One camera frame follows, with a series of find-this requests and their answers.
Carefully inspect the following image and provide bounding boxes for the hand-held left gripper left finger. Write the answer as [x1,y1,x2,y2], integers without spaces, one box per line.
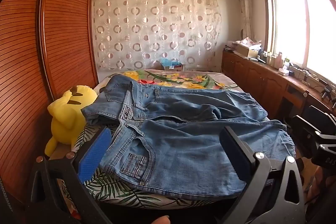
[28,126,113,224]

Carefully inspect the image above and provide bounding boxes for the wooden framed window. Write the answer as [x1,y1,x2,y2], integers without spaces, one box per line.
[261,0,336,83]

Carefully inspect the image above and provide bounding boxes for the long wooden cabinet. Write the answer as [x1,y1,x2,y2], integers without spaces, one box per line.
[222,49,336,122]

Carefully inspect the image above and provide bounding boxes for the blue denim pants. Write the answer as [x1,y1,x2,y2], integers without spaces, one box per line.
[81,74,294,199]

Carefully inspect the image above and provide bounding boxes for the bed with floral sheet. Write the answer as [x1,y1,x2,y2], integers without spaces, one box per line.
[46,69,297,210]

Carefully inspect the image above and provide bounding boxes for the small cardboard box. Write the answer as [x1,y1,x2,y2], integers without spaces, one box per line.
[164,64,185,72]

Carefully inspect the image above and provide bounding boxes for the yellow plush toy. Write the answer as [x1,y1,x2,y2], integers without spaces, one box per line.
[45,85,97,156]

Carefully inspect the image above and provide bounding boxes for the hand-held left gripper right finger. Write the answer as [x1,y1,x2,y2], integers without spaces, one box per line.
[219,126,307,224]

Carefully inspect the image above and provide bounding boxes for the small black tripod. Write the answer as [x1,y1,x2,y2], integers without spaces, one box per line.
[322,84,334,102]

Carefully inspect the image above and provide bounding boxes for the pale window curtain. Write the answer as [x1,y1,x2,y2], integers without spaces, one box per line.
[235,0,254,41]

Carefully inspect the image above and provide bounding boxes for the person's left hand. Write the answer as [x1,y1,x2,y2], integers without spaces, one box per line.
[149,215,171,224]

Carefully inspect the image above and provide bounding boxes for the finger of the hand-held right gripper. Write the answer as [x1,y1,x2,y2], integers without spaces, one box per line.
[291,115,322,151]

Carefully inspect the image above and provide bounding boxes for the blue plastic bag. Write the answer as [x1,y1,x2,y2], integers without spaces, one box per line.
[160,57,183,67]

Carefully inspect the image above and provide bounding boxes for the wooden louvered wardrobe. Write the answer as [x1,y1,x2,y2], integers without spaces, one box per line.
[0,0,99,203]

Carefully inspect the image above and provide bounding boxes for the white plastic bottles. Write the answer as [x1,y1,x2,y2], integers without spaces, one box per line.
[272,52,285,68]

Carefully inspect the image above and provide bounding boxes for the circle patterned sheer curtain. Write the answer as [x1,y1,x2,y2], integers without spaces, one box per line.
[93,0,219,71]

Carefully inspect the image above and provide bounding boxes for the person's right hand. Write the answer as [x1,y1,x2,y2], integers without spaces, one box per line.
[307,169,327,212]

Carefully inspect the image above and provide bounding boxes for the white box on cabinet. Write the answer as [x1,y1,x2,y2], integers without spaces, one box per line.
[236,43,259,58]

